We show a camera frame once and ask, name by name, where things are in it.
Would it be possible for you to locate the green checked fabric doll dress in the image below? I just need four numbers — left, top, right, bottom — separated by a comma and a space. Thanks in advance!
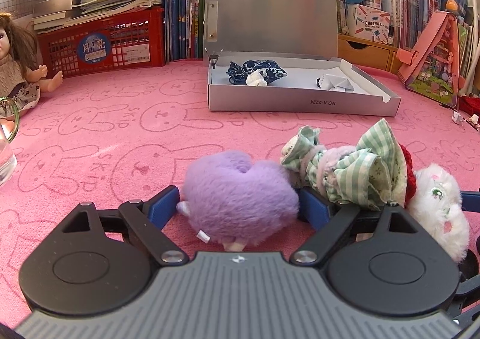
281, 119, 407, 210

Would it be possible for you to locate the white fluffy plush toy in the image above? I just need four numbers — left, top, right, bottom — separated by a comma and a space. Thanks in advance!
407, 163, 470, 263

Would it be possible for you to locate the purple fluffy plush toy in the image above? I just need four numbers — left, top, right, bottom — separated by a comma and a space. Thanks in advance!
176, 150, 299, 252

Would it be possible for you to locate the red crocheted knit item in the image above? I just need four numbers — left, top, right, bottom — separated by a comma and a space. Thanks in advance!
400, 145, 416, 209

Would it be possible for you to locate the blue floral fabric pouch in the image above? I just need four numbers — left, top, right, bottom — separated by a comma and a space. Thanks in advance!
226, 59, 287, 86

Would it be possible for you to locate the white paper origami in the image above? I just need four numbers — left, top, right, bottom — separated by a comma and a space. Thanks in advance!
316, 74, 355, 92

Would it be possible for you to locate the small white crumpled paper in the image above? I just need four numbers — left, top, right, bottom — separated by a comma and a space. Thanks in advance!
451, 111, 465, 125

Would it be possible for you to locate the small white plug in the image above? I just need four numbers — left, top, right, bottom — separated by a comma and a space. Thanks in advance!
469, 114, 479, 126

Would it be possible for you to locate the clear glass mug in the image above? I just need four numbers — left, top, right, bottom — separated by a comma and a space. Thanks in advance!
0, 97, 20, 185

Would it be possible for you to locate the wooden drawer organizer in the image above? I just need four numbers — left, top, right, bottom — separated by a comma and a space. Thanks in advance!
337, 34, 401, 74

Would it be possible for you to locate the pink triangular toy house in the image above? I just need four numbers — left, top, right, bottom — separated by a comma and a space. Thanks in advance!
396, 11, 460, 108

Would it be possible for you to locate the red plastic basket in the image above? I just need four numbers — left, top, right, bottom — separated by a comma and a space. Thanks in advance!
37, 6, 165, 77

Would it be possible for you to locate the red cloth right side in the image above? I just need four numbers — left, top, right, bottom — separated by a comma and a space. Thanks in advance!
459, 96, 480, 117

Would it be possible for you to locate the brown haired baby doll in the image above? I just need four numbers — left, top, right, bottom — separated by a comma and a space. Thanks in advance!
0, 13, 64, 120

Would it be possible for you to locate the silver open cardboard box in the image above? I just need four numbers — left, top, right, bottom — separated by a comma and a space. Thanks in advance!
203, 0, 401, 117

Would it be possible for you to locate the row of upright books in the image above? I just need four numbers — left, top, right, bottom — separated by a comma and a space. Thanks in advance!
307, 0, 436, 51

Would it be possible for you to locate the blue thin books row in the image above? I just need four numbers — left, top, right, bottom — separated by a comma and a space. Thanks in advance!
163, 0, 205, 62

